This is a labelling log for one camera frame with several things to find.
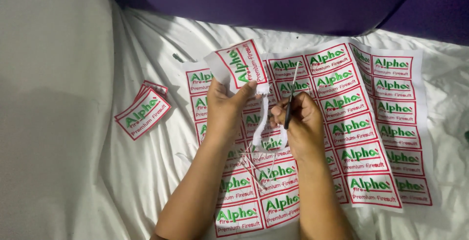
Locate person's left hand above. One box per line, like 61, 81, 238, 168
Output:
205, 78, 258, 142

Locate person's right hand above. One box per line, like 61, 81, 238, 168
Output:
270, 91, 326, 161

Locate cut embroidered label patch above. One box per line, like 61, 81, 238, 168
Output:
204, 39, 270, 96
114, 84, 152, 120
115, 88, 172, 141
141, 80, 169, 98

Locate black-handled scissors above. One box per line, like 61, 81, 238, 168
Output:
284, 61, 301, 131

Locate white fabric offcut strip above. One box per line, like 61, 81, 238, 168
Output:
251, 89, 288, 154

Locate uncut sheet of embroidered labels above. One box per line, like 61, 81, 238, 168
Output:
182, 38, 440, 239

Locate loose thread tangle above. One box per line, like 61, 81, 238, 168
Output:
234, 141, 279, 193

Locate white bedsheet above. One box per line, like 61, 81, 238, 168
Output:
97, 0, 469, 240

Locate purple fabric cover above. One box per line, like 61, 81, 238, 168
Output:
103, 0, 469, 46

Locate off-white cushion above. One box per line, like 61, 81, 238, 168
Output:
0, 0, 115, 240

